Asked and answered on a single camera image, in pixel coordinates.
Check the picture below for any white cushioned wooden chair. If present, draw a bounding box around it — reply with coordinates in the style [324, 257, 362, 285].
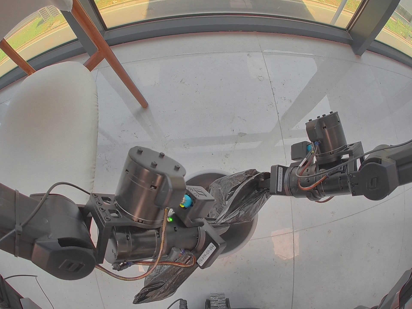
[0, 0, 148, 224]

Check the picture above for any window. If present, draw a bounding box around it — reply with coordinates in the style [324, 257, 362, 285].
[0, 0, 412, 89]

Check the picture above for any black cable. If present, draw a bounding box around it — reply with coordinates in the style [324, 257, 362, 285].
[349, 141, 412, 167]
[167, 298, 194, 309]
[0, 182, 92, 242]
[2, 274, 46, 303]

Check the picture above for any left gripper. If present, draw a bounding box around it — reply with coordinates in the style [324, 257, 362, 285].
[109, 221, 226, 270]

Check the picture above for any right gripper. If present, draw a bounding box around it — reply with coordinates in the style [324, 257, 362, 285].
[270, 163, 350, 202]

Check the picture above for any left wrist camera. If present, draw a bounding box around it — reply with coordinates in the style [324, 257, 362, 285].
[179, 187, 215, 228]

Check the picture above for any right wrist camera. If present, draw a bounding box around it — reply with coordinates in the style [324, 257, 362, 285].
[291, 140, 315, 164]

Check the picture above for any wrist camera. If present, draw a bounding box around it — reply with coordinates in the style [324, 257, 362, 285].
[291, 140, 315, 164]
[179, 187, 215, 228]

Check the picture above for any white trash bin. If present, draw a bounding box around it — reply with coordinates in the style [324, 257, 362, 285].
[184, 169, 259, 257]

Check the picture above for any black plastic bag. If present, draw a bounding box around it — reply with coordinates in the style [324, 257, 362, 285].
[133, 169, 272, 304]

